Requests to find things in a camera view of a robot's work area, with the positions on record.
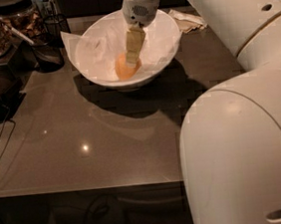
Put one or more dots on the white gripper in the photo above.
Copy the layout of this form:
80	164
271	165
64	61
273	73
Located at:
139	12

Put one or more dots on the orange fruit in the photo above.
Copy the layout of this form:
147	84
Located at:
123	70

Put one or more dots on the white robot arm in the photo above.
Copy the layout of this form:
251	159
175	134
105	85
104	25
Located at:
230	142

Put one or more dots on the white ceramic bowl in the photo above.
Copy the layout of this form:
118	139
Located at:
134	81

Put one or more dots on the crumpled beige napkin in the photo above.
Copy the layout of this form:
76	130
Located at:
186	22

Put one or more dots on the black mesh pen holder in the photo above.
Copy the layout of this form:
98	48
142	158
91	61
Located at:
56	24

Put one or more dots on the black mesh cup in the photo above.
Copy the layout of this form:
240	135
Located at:
47	54

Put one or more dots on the white utensil handle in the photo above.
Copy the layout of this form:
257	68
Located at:
16	33

